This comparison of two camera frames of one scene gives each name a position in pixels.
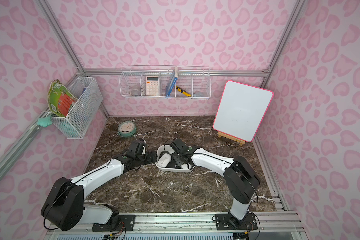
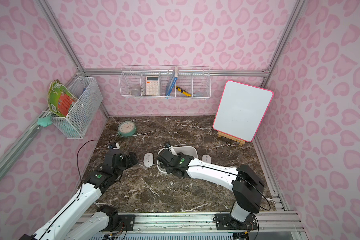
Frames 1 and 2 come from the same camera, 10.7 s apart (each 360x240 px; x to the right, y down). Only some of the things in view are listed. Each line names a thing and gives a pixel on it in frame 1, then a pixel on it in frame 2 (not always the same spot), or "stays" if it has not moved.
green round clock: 127,128 stays
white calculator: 152,85 stays
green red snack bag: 60,101 stays
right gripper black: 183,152 to 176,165
